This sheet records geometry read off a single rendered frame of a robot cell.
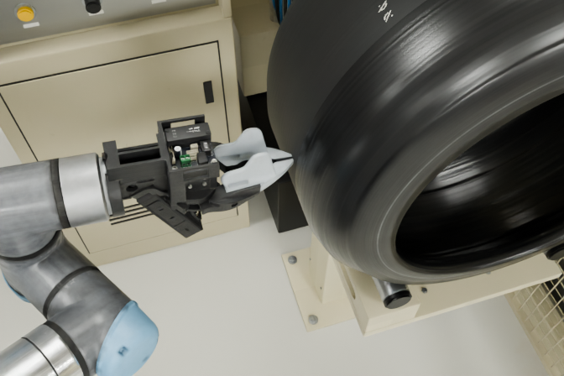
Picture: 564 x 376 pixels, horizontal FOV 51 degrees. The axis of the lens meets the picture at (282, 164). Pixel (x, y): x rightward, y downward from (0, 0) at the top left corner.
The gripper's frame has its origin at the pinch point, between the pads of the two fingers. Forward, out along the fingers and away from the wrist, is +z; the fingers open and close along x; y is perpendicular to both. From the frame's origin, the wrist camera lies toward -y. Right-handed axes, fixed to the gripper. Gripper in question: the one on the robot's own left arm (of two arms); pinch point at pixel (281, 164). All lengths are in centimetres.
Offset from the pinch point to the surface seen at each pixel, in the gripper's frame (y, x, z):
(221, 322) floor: -118, 29, 2
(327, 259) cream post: -85, 26, 30
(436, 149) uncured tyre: 13.9, -11.3, 10.4
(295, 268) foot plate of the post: -114, 39, 29
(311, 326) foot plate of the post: -114, 20, 28
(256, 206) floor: -116, 66, 24
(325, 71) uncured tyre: 13.6, 1.0, 3.6
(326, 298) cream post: -110, 25, 34
